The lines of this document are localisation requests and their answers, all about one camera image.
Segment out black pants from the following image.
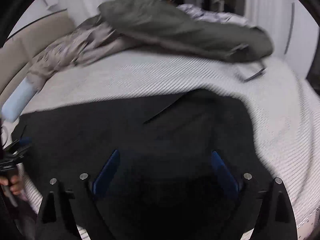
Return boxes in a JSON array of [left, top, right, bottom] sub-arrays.
[[12, 89, 272, 239]]

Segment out person's left hand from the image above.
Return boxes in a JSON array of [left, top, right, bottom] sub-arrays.
[[0, 175, 23, 196]]

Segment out light blue bolster pillow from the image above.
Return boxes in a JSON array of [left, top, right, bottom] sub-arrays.
[[1, 77, 36, 123]]

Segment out beige upholstered headboard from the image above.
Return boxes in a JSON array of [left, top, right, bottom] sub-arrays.
[[1, 10, 75, 105]]

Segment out light grey crumpled sheet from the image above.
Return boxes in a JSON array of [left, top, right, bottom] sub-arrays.
[[27, 15, 141, 92]]

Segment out dark grey duvet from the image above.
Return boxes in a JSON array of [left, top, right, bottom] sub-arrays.
[[98, 0, 273, 63]]

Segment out white striped bedding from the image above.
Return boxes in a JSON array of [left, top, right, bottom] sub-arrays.
[[177, 4, 253, 27]]

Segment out white curtain right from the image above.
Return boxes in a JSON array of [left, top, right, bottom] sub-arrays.
[[245, 0, 291, 33]]

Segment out black rectangular frame tool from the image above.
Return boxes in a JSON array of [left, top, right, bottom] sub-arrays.
[[239, 61, 266, 82]]

